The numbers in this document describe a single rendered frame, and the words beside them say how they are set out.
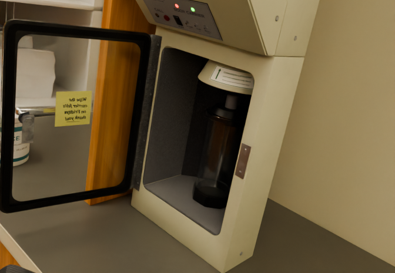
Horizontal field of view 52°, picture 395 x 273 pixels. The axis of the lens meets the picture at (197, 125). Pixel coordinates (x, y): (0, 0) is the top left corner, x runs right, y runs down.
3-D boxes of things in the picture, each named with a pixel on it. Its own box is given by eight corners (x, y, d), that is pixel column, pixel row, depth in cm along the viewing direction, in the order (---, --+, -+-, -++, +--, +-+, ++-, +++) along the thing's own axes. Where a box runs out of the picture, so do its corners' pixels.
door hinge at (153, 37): (133, 186, 103) (154, 34, 91) (139, 191, 102) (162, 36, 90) (128, 188, 102) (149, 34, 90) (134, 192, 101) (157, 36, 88)
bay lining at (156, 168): (206, 166, 119) (230, 47, 108) (280, 206, 103) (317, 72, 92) (141, 184, 101) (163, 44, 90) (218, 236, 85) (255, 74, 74)
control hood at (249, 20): (156, 23, 90) (162, -23, 87) (275, 57, 71) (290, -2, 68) (113, 19, 82) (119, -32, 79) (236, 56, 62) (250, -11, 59)
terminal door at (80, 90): (130, 192, 101) (152, 33, 89) (-2, 215, 83) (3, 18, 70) (129, 190, 102) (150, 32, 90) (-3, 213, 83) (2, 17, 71)
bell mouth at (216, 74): (230, 73, 101) (234, 51, 100) (290, 93, 91) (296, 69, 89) (181, 74, 89) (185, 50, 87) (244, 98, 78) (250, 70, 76)
